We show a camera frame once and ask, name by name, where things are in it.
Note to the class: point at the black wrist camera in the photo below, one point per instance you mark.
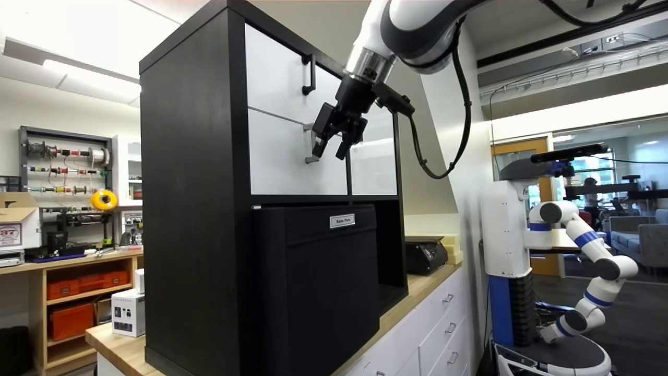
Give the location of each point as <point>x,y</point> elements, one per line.
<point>396,100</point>

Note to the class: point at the white base cabinet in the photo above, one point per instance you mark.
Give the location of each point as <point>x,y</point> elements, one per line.
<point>431,334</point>

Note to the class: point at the white electronics box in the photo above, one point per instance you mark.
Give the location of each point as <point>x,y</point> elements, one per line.
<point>128,314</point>

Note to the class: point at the black countertop device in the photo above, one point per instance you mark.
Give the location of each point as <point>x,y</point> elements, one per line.
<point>424,252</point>

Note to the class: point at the black cube shelf unit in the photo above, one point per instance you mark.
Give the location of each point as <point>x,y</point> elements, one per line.
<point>187,208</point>

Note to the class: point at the black benchtop machine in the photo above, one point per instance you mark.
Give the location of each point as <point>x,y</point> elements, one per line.
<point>70,229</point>

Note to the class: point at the white blue mobile robot arm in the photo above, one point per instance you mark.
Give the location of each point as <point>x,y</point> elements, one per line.
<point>591,243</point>

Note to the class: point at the wooden workbench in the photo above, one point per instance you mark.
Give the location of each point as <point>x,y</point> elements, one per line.
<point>33,284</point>

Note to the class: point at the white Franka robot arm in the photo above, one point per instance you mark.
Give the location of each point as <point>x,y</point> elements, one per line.
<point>410,28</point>

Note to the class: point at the long red toolbox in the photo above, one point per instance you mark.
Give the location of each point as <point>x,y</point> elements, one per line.
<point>85,282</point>

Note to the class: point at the yellow spool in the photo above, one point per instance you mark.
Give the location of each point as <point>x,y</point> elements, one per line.
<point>104,200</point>

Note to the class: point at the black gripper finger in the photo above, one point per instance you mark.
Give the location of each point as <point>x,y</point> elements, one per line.
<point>321,128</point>
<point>350,137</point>

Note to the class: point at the white printed box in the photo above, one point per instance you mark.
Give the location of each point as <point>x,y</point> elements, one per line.
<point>14,236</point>

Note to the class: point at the wall tool rack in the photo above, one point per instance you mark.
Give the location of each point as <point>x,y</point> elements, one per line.
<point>65,156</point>

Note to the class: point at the white blue mobile robot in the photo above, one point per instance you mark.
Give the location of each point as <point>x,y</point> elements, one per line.
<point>512,277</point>

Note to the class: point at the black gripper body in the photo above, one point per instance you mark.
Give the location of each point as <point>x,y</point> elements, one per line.
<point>355,100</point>

